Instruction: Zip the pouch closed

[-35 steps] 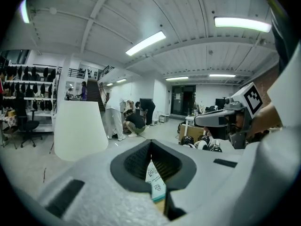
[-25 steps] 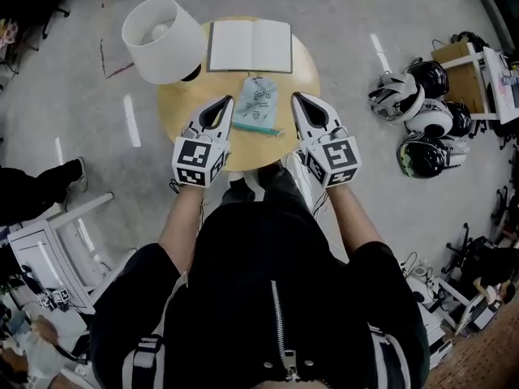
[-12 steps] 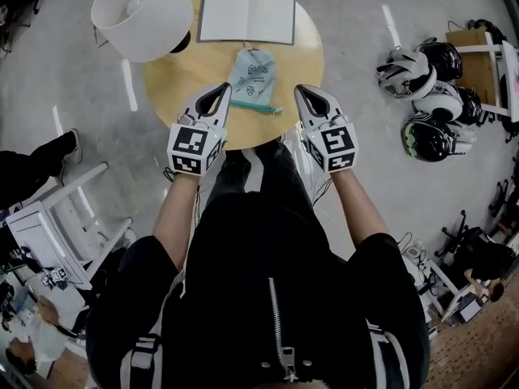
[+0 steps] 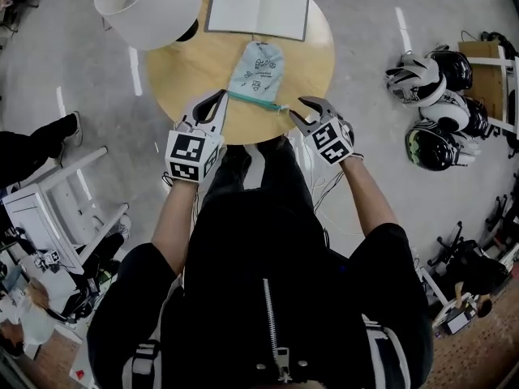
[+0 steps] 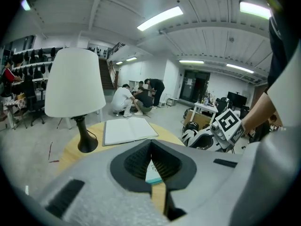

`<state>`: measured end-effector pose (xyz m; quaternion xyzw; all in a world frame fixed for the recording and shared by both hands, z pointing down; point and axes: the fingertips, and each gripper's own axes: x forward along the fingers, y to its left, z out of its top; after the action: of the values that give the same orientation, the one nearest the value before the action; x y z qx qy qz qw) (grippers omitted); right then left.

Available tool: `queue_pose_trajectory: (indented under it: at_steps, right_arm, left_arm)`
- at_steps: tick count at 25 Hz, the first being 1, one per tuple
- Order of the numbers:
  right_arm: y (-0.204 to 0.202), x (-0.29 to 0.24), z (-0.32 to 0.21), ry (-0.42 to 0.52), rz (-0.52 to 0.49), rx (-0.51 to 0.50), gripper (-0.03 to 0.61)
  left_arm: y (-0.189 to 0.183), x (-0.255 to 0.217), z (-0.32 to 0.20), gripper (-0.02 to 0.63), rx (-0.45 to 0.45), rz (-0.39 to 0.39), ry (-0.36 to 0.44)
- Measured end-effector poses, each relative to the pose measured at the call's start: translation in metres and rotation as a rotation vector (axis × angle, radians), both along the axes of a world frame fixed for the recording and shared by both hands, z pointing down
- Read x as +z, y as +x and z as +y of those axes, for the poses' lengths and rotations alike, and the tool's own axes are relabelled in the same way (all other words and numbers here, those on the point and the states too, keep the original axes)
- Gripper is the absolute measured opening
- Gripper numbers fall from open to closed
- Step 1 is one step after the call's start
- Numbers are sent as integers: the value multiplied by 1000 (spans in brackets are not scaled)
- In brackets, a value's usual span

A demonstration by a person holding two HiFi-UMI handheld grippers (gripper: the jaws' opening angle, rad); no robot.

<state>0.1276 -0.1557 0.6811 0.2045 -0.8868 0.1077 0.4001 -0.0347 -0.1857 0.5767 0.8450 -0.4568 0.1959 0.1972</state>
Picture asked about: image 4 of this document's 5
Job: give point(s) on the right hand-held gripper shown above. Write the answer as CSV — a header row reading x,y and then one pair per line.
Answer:
x,y
330,140

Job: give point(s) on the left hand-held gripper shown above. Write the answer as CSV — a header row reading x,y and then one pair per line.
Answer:
x,y
190,152

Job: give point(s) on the light blue printed pouch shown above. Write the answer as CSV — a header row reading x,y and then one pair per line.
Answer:
x,y
257,75

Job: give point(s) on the person's right forearm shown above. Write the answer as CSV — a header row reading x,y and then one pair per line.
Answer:
x,y
369,197

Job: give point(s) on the person's left forearm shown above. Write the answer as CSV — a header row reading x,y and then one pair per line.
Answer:
x,y
176,221

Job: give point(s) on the person's black trousers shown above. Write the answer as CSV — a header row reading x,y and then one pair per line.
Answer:
x,y
259,168

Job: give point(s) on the open blank notebook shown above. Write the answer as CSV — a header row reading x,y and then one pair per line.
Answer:
x,y
257,4

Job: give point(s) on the white lamp shade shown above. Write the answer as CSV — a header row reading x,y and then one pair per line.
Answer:
x,y
150,10

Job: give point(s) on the black helmet with green visor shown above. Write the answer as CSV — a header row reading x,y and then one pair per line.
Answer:
x,y
431,146

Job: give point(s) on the plain white helmet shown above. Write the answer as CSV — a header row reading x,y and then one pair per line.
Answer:
x,y
444,109

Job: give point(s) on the glossy black helmet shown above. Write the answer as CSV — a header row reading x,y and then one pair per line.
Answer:
x,y
456,69

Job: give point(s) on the brown cardboard sheet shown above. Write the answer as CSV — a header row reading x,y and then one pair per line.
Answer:
x,y
484,79

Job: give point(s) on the person's black jacket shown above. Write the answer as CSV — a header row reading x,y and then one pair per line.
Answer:
x,y
263,298

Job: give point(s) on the white table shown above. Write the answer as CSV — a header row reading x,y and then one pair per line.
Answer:
x,y
48,217

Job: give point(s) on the black office chair base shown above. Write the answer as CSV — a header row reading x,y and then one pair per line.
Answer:
x,y
454,245

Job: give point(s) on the spare hand-held gripper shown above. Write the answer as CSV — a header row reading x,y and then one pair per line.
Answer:
x,y
48,258

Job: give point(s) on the white tablet device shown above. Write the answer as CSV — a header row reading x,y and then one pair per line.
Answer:
x,y
458,321

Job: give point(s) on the white metal frame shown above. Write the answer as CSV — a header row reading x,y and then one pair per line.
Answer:
x,y
504,91

